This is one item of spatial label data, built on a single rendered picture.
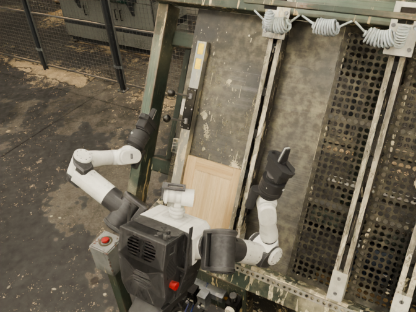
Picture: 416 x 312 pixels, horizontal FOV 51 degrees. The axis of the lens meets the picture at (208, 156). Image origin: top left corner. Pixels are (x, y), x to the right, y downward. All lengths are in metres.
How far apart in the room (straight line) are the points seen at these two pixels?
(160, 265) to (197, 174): 0.72
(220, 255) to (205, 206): 0.62
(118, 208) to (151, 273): 0.32
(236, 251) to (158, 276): 0.28
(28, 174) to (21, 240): 0.88
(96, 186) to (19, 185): 2.67
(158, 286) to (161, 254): 0.14
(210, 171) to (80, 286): 1.58
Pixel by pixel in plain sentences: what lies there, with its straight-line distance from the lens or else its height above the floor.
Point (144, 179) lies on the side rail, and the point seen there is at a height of 1.06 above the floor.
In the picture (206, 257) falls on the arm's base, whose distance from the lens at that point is 1.59.
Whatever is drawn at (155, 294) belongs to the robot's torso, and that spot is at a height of 1.20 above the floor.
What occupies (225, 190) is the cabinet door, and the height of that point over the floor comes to 1.14.
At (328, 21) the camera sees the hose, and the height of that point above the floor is 1.91.
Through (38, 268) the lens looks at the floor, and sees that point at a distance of 3.57.
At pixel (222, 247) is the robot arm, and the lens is 1.55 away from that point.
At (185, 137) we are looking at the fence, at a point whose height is 1.32.
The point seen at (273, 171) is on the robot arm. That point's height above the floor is 1.56.
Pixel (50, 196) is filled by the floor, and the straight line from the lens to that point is 4.15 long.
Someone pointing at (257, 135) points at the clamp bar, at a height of 1.42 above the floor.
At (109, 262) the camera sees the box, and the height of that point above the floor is 0.86.
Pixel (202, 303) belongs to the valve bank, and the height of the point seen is 0.72.
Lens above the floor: 2.50
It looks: 36 degrees down
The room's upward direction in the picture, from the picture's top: 5 degrees counter-clockwise
